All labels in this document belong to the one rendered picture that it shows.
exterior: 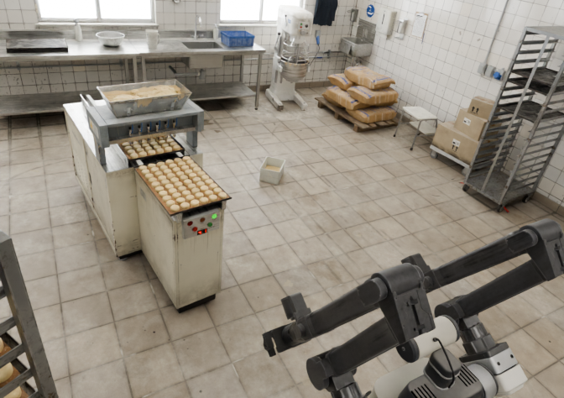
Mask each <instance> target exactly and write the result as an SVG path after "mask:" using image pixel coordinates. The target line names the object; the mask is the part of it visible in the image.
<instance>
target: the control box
mask: <svg viewBox="0 0 564 398"><path fill-rule="evenodd" d="M214 214H216V215H217V217H216V218H212V216H213V215H214ZM201 218H205V221H204V222H201V221H200V220H201ZM188 222H193V223H192V225H190V226H188ZM208 223H212V226H211V227H208V226H207V225H208ZM219 224H220V210H219V209H218V208H217V209H214V210H210V211H208V212H203V213H199V214H196V215H193V216H190V217H185V218H182V222H181V225H182V238H183V239H187V238H191V237H195V236H197V235H200V234H203V233H204V229H206V232H205V233H207V232H210V231H213V230H216V229H219ZM194 227H197V231H195V232H194V231H193V230H192V229H193V228H194ZM199 231H201V232H200V234H199Z"/></svg>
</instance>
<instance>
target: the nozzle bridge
mask: <svg viewBox="0 0 564 398"><path fill-rule="evenodd" d="M86 115H87V121H88V127H89V129H90V130H91V132H92V134H93V139H94V146H95V152H96V158H97V160H98V162H99V163H100V165H106V164H107V160H106V153H105V148H109V147H110V144H120V143H125V142H130V141H135V140H140V139H149V138H154V137H159V136H165V135H170V134H179V133H184V132H186V142H187V143H188V144H189V145H190V146H191V147H192V148H195V147H197V132H202V131H204V111H203V110H202V109H201V108H199V107H198V106H197V105H196V104H195V103H194V102H193V101H192V100H190V99H189V98H188V99H187V101H186V103H185V105H184V107H183V108H182V109H177V110H170V111H164V112H158V113H146V114H140V115H134V116H127V117H121V118H116V117H115V116H114V114H113V113H112V112H111V110H110V109H109V108H108V106H107V105H101V106H95V107H86ZM176 118H177V126H176V127H175V129H173V120H175V125H176ZM168 119H169V127H168ZM159 121H160V128H159V132H156V129H155V125H156V123H158V125H159ZM165 121H166V122H167V127H168V128H167V131H165ZM150 122H151V130H150V134H148V133H147V124H149V127H150ZM141 123H142V124H143V129H142V132H141V135H138V126H139V125H140V128H141ZM132 125H133V133H132V135H133V136H131V137H130V136H129V133H128V130H129V127H131V129H132Z"/></svg>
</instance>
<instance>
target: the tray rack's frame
mask: <svg viewBox="0 0 564 398"><path fill-rule="evenodd" d="M526 31H530V32H533V33H537V34H543V35H545V36H546V40H545V42H544V44H543V46H542V48H541V50H540V53H539V56H538V58H537V60H536V63H535V65H534V68H533V70H532V72H531V74H530V77H529V80H528V81H527V83H526V86H525V89H524V91H523V93H522V95H521V98H520V100H519V103H518V105H517V107H516V109H515V111H514V115H513V117H512V118H511V121H510V123H509V126H508V128H507V130H506V133H505V135H504V138H503V140H502V142H501V145H500V146H499V150H498V152H497V154H496V156H495V158H494V160H493V163H492V165H491V168H490V170H489V172H488V174H485V175H480V176H477V177H473V178H471V179H468V178H469V176H468V175H469V173H471V172H472V169H471V168H472V166H474V164H475V162H474V160H475V159H476V158H477V157H478V155H477V153H478V152H479V151H480V149H481V148H480V145H481V144H483V137H485V136H486V134H487V132H486V130H487V129H488V128H489V126H490V124H489V122H490V121H492V119H493V117H494V116H493V113H495V111H496V109H497V108H496V105H498V104H499V101H500V99H499V97H500V96H502V95H503V92H504V91H503V88H504V87H506V84H507V81H506V80H507V79H508V78H509V76H510V74H511V73H509V72H510V70H513V67H514V61H515V60H516V59H517V57H518V54H517V53H518V50H520V49H521V46H522V44H521V42H522V41H524V40H525V36H526V34H525V32H526ZM550 37H552V38H556V39H561V40H564V27H562V26H525V27H524V30H523V32H522V35H521V36H520V40H519V43H518V45H517V47H516V50H515V52H514V55H513V58H512V60H511V62H510V64H509V68H508V70H507V72H506V75H505V77H504V80H503V83H502V85H501V87H500V90H499V94H498V96H497V98H496V100H495V103H494V105H493V108H492V111H491V113H490V115H489V117H488V121H487V123H486V125H485V128H484V131H483V134H482V136H481V139H480V140H479V143H478V147H477V148H476V151H475V153H474V156H473V159H472V161H471V164H470V166H469V168H468V170H467V174H466V176H465V179H464V181H463V183H464V185H465V184H466V185H467V188H466V189H468V188H469V187H472V188H473V189H474V190H476V191H478V192H479V193H481V194H483V195H484V196H486V197H487V198H489V199H491V200H492V201H494V202H496V203H498V204H499V205H501V204H502V205H503V206H505V204H508V203H506V202H511V201H513V200H515V199H518V198H521V197H523V196H527V195H528V197H527V199H526V201H528V200H529V199H530V196H531V195H533V194H532V193H533V191H532V190H531V189H530V188H529V187H528V186H527V187H524V188H521V189H519V190H516V191H512V192H509V193H507V191H509V190H512V189H514V188H517V187H520V186H524V185H523V184H521V183H519V184H516V185H513V186H510V185H511V183H514V182H516V180H514V176H515V174H516V172H517V170H518V169H519V167H520V163H521V161H522V159H523V158H524V156H525V153H526V150H527V149H528V147H529V145H530V142H531V140H532V138H533V136H534V134H535V131H536V130H537V128H538V125H539V123H540V121H541V119H542V117H543V115H544V113H545V110H546V108H547V106H548V104H549V102H550V100H551V97H552V95H553V93H554V91H555V90H556V87H557V84H558V82H559V80H560V79H561V76H562V74H563V71H564V61H563V62H562V64H561V67H560V70H559V71H558V73H557V75H556V78H555V80H554V82H553V84H552V86H551V89H550V91H549V93H548V95H547V97H546V99H545V102H544V104H543V106H542V108H541V110H540V113H539V115H538V117H537V119H536V121H535V124H534V126H533V128H532V129H531V131H530V135H529V137H528V139H527V140H526V142H525V146H524V148H523V149H522V151H521V153H520V157H519V158H518V160H517V162H516V164H515V166H514V169H513V171H512V173H511V175H510V176H507V175H505V174H503V173H502V172H497V171H494V172H492V171H493V168H494V166H495V163H496V161H497V159H498V157H499V154H500V152H501V149H502V148H503V146H504V142H505V140H506V138H507V136H508V134H509V131H510V129H511V126H512V124H513V122H514V119H515V117H516V115H517V112H518V111H519V109H520V105H521V103H522V101H523V99H524V97H525V94H526V92H527V90H528V87H529V85H530V82H531V80H532V78H533V75H534V74H535V70H536V68H537V66H538V64H539V62H540V60H541V57H542V55H543V53H544V50H545V48H546V45H547V43H548V41H549V38H550ZM508 178H509V180H508V181H507V180H505V179H508ZM503 186H505V188H503ZM502 192H503V193H502ZM499 193H502V195H499ZM503 206H502V207H501V210H504V208H503ZM501 210H500V211H501Z"/></svg>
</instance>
